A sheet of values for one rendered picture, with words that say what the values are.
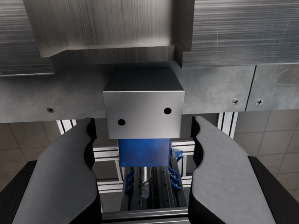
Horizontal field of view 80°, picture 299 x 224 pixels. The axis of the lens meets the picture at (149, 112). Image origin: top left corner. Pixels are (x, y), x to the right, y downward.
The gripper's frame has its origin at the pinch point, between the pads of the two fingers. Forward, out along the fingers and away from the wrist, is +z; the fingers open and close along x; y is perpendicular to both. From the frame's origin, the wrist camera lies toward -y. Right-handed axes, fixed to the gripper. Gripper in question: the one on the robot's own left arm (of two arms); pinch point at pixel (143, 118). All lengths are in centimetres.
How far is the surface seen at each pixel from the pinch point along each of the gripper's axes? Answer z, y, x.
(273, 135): 85, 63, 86
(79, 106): 4.7, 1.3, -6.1
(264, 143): 85, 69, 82
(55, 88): 4.7, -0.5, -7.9
